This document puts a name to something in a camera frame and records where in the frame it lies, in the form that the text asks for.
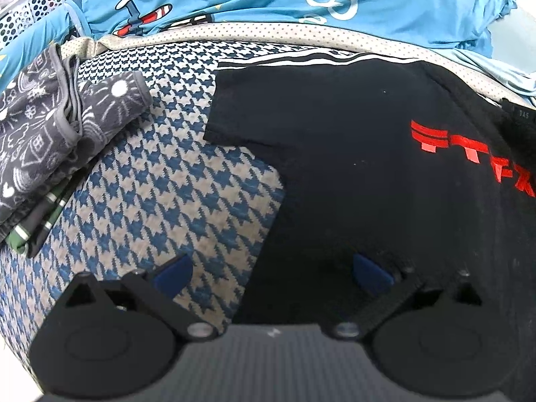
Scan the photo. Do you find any grey patterned folded garment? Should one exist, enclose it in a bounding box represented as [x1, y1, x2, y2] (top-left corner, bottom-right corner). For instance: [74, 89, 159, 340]
[0, 44, 153, 239]

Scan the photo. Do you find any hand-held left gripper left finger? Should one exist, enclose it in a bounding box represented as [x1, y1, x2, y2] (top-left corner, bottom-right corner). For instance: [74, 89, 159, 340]
[62, 254, 219, 342]

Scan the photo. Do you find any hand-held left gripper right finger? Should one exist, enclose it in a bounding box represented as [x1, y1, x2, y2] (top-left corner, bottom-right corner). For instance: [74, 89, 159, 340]
[330, 253, 483, 341]

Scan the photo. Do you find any houndstooth mattress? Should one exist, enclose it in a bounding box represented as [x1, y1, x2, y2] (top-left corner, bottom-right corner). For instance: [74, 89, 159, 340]
[0, 23, 536, 378]

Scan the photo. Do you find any black t-shirt with red print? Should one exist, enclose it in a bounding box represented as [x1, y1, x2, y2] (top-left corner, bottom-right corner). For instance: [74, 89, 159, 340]
[204, 48, 536, 332]

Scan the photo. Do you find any green striped folded garment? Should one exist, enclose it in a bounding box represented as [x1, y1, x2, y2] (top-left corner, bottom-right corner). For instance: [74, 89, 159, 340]
[8, 166, 91, 259]

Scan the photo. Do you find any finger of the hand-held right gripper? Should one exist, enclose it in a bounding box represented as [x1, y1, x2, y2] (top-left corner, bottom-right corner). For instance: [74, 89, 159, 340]
[501, 98, 536, 130]

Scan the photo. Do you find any white perforated basket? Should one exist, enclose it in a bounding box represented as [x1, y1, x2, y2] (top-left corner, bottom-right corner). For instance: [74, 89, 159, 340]
[0, 0, 81, 48]

